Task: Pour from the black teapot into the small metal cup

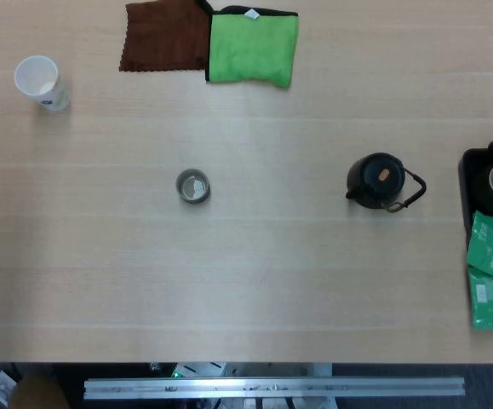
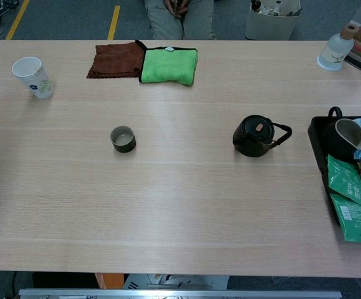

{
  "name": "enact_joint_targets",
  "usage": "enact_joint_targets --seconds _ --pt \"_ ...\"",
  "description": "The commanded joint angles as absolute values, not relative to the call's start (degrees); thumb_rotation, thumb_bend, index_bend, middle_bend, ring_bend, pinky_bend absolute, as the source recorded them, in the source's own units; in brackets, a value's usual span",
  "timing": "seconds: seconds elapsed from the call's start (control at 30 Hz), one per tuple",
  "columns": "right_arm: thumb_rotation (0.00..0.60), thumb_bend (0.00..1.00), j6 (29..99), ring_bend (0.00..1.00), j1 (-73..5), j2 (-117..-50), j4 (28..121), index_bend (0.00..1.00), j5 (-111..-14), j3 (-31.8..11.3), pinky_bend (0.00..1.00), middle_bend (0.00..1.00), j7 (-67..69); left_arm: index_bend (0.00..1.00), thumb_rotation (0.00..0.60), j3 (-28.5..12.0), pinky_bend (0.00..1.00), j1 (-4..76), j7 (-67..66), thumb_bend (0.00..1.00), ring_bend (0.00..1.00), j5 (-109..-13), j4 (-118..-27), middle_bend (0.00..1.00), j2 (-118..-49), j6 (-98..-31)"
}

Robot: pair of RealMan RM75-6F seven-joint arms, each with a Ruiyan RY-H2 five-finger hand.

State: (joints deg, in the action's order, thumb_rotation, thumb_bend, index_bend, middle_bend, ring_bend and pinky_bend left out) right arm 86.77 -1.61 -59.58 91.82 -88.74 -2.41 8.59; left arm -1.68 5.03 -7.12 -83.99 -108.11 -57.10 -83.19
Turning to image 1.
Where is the white floral paper cup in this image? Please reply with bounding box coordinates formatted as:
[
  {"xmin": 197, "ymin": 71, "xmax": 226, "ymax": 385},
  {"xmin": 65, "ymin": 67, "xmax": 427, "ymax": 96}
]
[{"xmin": 14, "ymin": 55, "xmax": 72, "ymax": 113}]

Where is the brown cloth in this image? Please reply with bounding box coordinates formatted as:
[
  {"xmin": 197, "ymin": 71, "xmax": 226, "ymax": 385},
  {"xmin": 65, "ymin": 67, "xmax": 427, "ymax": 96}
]
[{"xmin": 118, "ymin": 1, "xmax": 213, "ymax": 74}]

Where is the black teapot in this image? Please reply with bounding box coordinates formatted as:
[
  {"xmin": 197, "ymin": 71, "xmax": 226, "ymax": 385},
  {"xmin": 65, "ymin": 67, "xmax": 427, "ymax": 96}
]
[{"xmin": 345, "ymin": 152, "xmax": 427, "ymax": 214}]

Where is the green cloth with black trim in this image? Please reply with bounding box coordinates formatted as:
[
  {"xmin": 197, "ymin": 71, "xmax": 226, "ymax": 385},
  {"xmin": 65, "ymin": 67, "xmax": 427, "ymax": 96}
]
[{"xmin": 204, "ymin": 4, "xmax": 301, "ymax": 91}]

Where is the aluminium rail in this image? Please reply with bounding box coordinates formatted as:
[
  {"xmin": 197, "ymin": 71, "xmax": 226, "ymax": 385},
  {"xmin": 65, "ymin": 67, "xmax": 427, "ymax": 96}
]
[{"xmin": 83, "ymin": 376, "xmax": 467, "ymax": 401}]

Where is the black tray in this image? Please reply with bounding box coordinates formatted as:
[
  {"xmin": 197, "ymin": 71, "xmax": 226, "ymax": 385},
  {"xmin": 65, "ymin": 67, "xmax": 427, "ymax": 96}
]
[{"xmin": 457, "ymin": 147, "xmax": 493, "ymax": 239}]

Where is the small grey cup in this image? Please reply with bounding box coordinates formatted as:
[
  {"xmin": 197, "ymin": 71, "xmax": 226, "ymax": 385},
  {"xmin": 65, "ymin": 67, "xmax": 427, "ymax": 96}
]
[{"xmin": 175, "ymin": 168, "xmax": 212, "ymax": 205}]

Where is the orange stool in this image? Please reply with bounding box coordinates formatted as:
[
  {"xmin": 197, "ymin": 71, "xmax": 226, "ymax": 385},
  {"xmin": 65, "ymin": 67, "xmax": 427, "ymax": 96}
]
[{"xmin": 7, "ymin": 372, "xmax": 71, "ymax": 409}]

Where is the white floor socket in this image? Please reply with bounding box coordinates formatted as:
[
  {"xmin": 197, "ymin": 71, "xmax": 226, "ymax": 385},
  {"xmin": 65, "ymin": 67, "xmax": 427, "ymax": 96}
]
[{"xmin": 0, "ymin": 370, "xmax": 18, "ymax": 406}]

